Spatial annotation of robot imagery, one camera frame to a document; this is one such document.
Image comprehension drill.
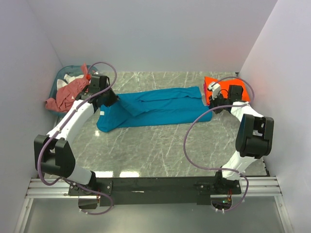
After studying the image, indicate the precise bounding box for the teal blue t shirt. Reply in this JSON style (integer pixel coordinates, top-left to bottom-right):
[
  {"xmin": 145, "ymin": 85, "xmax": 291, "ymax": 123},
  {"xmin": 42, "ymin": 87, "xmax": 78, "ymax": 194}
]
[{"xmin": 97, "ymin": 86, "xmax": 209, "ymax": 133}]

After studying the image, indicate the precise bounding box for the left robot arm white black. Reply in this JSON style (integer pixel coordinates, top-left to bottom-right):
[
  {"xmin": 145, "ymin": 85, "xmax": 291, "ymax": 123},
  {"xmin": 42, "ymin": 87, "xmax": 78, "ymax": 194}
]
[{"xmin": 34, "ymin": 74, "xmax": 119, "ymax": 195}]

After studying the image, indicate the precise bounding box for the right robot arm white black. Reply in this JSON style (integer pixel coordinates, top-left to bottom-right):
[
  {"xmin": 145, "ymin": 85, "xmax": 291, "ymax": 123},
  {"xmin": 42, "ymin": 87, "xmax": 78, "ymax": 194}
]
[{"xmin": 207, "ymin": 82, "xmax": 274, "ymax": 194}]

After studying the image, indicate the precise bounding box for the folded orange t shirt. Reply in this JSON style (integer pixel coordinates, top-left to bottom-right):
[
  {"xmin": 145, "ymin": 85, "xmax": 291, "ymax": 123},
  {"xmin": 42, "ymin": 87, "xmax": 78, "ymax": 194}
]
[{"xmin": 204, "ymin": 76, "xmax": 251, "ymax": 105}]

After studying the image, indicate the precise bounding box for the salmon pink t shirt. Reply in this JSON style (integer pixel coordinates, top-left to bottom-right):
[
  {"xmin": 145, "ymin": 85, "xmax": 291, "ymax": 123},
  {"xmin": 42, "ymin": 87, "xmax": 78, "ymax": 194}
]
[{"xmin": 45, "ymin": 64, "xmax": 89, "ymax": 113}]

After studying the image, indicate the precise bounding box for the white garment in basket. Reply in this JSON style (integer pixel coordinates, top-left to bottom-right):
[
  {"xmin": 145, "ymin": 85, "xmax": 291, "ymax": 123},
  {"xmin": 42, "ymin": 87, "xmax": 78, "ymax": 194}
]
[{"xmin": 56, "ymin": 74, "xmax": 84, "ymax": 90}]

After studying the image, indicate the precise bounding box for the black base beam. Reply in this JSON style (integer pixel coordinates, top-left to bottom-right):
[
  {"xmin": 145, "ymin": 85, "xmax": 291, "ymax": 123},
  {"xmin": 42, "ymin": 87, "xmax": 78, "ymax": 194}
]
[{"xmin": 68, "ymin": 176, "xmax": 234, "ymax": 207}]

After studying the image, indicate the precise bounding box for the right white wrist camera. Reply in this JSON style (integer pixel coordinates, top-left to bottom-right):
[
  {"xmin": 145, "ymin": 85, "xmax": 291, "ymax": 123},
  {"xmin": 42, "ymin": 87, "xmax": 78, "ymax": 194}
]
[{"xmin": 207, "ymin": 82, "xmax": 221, "ymax": 100}]

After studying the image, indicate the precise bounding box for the aluminium frame rail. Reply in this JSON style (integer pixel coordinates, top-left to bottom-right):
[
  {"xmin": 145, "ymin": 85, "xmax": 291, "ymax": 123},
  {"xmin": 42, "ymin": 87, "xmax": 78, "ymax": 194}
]
[{"xmin": 211, "ymin": 176, "xmax": 283, "ymax": 198}]

